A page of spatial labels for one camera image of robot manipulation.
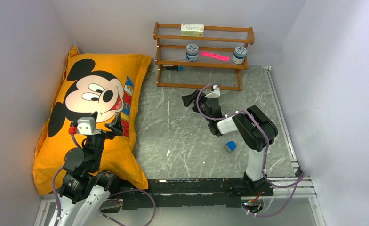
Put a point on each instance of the right blue white jar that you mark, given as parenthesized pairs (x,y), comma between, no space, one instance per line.
(239,55)

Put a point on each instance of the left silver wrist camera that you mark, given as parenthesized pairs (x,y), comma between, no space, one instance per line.
(86,126)

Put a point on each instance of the black blue marker pen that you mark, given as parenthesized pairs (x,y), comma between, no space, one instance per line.
(174,67)

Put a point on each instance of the orange Mickey Mouse pillowcase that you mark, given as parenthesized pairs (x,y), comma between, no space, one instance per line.
(108,84)

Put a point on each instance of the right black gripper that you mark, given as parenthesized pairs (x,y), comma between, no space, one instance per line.
(187,99)

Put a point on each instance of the blue grey eraser block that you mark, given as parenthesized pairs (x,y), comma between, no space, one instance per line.
(230,146)

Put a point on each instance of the pink plastic strip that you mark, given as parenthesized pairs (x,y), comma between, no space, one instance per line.
(215,56)

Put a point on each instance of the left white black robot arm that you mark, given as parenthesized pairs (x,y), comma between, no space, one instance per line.
(84,186)

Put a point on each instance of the blue white jar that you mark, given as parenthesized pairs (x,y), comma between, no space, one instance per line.
(191,52)
(239,55)

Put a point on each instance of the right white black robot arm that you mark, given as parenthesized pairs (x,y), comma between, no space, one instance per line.
(255,128)

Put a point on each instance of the wooden three-tier shelf rack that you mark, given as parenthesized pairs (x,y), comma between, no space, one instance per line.
(171,49)

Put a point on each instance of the left blue white jar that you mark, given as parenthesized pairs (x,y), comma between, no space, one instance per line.
(191,52)

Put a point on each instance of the white green cardboard box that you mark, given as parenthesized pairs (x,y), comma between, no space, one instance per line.
(192,30)

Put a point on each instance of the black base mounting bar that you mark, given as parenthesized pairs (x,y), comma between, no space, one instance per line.
(188,192)

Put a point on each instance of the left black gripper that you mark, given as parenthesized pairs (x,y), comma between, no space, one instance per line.
(116,128)

